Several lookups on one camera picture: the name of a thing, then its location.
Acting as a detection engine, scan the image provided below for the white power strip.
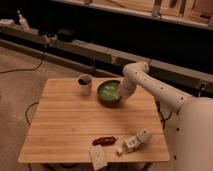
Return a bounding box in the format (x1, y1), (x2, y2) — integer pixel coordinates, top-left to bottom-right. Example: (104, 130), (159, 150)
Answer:
(116, 129), (152, 156)

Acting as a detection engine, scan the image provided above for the black box on ledge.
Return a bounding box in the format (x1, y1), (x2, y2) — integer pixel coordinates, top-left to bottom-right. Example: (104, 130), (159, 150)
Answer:
(57, 29), (76, 42)

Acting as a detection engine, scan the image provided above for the green ceramic bowl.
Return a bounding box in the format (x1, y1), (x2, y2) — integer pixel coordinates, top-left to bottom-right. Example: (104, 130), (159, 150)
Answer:
(97, 80), (121, 108)

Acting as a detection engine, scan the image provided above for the wooden table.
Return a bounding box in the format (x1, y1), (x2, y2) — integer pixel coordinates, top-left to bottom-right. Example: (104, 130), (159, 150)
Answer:
(18, 78), (170, 163)

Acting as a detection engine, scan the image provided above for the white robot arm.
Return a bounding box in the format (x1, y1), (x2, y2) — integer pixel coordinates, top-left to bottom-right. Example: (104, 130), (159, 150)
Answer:
(119, 61), (213, 171)

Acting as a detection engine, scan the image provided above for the black cable on floor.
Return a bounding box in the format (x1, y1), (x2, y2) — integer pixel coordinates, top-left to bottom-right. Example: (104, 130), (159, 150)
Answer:
(0, 46), (46, 76)

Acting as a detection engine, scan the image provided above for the red chili pepper toy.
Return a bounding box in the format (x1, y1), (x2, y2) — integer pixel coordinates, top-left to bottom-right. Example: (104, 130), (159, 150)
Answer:
(92, 136), (116, 146)

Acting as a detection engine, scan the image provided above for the white spray bottle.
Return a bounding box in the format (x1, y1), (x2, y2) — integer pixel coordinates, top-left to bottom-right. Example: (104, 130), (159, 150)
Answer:
(17, 11), (30, 31)

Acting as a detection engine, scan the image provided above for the white cup with dark liquid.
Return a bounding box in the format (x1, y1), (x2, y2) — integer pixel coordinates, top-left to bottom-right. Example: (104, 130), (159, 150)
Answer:
(77, 74), (92, 96)

